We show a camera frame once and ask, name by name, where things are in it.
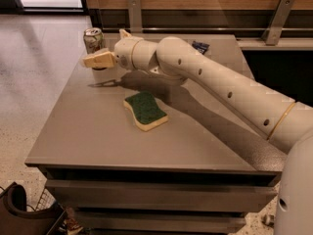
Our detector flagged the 7up soda can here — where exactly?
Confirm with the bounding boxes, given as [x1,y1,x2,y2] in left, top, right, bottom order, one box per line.
[82,27,107,71]

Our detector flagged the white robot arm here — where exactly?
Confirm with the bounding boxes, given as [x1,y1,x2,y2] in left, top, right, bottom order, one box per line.
[82,29,313,235]

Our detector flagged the green and yellow sponge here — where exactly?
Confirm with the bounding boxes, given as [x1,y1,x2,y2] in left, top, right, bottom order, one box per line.
[123,91,168,131]

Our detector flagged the dark blue snack packet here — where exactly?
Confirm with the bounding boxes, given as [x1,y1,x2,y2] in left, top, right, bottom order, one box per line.
[192,41,209,55]

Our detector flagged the grey drawer cabinet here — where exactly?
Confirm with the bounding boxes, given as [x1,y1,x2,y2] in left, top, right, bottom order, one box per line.
[24,33,288,235]

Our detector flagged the dark brown bag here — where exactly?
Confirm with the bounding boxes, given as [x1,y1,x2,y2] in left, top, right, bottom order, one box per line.
[0,182,66,235]

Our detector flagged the black white striped object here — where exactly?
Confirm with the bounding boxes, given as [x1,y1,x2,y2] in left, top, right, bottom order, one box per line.
[261,214,275,227]

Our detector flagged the left grey metal bracket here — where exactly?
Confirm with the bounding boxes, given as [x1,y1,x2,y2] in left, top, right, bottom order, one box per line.
[127,0,143,33]

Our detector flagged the grey metal bracket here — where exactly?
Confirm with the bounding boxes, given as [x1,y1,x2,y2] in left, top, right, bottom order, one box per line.
[262,0,295,46]
[127,0,143,33]

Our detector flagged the wire basket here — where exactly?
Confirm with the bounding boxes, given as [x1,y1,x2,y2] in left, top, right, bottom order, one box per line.
[26,188,56,212]

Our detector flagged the right grey metal bracket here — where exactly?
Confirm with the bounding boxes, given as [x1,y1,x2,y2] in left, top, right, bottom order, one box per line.
[262,0,295,46]

